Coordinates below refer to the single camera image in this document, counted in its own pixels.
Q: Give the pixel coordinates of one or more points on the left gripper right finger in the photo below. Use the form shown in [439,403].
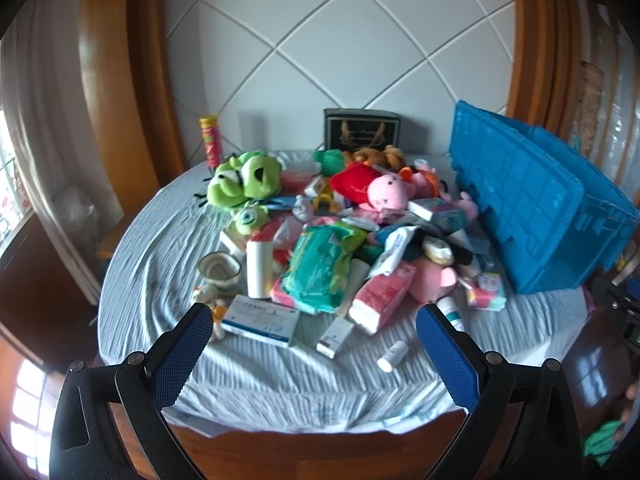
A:
[545,440]

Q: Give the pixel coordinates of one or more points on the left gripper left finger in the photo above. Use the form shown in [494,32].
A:
[85,441]

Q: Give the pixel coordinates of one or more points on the small white bottle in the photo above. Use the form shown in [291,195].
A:
[393,356]

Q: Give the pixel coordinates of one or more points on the pink tissue pack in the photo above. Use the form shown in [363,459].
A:
[378,298]

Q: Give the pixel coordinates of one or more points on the small white red box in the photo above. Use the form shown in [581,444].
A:
[334,337]

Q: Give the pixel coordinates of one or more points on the white blue medicine box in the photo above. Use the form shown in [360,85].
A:
[261,320]

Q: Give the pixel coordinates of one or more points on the pink floral tissue packet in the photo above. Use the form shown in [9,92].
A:
[486,292]

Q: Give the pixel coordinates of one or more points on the small cream bear plush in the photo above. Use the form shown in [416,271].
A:
[209,295]

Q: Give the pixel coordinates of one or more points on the white green tube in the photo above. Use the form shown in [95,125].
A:
[449,307]

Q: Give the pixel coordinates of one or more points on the pink pig plush blue shirt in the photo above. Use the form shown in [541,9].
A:
[434,257]

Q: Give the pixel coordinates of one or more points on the blue plastic storage crate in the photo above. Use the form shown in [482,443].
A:
[552,217]

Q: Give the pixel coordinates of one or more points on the clear tape roll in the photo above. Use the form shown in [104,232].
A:
[220,269]

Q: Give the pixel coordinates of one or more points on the teal pink box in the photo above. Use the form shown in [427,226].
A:
[445,216]

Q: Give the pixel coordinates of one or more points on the green wet wipes pack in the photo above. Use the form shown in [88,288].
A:
[318,270]

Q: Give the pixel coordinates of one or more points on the pink pig plush orange dress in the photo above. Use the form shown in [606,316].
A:
[422,181]

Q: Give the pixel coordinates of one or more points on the light blue tablecloth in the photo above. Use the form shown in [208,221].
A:
[245,384]

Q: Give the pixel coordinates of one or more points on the green one-eyed monster plush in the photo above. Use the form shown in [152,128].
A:
[250,218]

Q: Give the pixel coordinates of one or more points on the pink pig plush red dress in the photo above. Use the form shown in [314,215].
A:
[370,188]

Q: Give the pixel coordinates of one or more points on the brown bear plush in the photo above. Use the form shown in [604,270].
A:
[391,157]

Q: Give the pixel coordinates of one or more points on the green frog plush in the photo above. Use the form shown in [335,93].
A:
[252,175]

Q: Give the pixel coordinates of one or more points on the green plush toy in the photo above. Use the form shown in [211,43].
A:
[330,162]

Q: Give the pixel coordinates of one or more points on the black gift box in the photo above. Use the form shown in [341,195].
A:
[349,129]

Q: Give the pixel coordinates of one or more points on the red yellow snack tube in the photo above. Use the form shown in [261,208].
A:
[211,140]

